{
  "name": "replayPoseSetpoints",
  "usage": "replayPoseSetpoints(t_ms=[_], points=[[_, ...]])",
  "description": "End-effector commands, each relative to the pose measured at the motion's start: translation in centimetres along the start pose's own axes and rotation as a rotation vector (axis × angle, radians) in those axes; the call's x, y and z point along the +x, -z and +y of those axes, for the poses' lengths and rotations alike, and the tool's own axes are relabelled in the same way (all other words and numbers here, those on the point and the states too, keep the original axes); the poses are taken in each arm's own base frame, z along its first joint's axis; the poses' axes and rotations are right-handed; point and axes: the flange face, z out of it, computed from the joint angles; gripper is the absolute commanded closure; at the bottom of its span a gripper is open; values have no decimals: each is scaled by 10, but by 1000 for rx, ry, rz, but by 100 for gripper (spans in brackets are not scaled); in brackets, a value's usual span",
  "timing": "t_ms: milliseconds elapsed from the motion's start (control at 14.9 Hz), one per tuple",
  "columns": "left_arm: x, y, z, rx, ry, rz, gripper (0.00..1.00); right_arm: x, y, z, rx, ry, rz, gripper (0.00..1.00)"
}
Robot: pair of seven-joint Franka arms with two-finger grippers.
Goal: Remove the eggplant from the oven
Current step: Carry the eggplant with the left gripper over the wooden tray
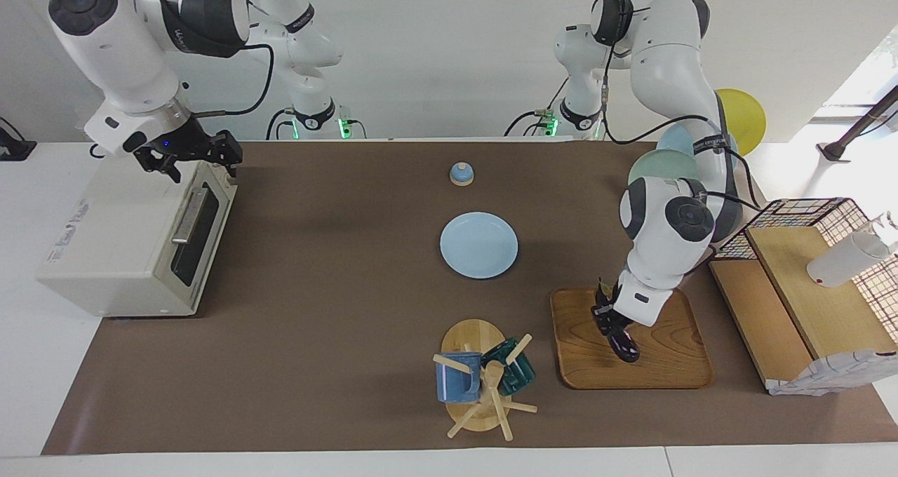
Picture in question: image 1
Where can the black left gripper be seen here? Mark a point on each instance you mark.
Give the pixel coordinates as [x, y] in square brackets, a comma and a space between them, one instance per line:
[616, 308]

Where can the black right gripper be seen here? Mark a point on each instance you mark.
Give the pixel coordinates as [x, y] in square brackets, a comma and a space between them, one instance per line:
[184, 142]

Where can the dark purple eggplant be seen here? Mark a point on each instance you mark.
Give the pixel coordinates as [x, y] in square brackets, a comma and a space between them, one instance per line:
[626, 347]

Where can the pale blue plate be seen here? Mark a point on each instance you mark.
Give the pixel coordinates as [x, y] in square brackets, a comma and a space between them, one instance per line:
[677, 140]
[479, 245]

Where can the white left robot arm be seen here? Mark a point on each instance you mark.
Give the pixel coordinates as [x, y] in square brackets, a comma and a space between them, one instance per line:
[666, 56]

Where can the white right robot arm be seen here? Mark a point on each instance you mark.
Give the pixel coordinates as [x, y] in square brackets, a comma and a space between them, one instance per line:
[112, 56]

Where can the cream toaster oven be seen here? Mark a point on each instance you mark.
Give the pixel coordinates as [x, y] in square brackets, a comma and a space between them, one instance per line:
[119, 245]

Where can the wooden serving tray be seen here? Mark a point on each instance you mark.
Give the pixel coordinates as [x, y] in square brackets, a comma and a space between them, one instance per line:
[666, 358]

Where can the dark green mug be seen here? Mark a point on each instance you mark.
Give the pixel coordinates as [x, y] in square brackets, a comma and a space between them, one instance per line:
[515, 372]

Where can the wooden mug tree stand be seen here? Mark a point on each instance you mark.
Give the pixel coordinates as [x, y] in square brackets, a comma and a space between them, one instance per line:
[477, 337]

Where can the pale green plate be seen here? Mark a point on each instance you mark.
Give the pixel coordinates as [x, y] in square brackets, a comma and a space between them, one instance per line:
[659, 165]

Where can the blue mug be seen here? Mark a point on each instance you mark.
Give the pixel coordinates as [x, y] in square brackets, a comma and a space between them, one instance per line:
[456, 382]

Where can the wooden shelf marble sides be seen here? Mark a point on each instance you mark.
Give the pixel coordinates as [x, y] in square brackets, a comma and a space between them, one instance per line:
[807, 287]

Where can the brown table mat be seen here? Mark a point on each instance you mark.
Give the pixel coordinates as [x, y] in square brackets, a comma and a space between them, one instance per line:
[337, 323]

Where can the white cup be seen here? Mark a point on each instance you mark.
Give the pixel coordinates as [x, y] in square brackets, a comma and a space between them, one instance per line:
[842, 261]

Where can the yellow plate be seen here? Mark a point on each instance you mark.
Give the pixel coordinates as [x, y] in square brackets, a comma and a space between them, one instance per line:
[747, 116]

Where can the clear glass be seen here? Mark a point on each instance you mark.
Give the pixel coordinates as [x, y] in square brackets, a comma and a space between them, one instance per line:
[887, 228]

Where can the black stand pole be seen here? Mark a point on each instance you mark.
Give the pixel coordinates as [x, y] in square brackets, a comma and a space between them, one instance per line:
[863, 123]

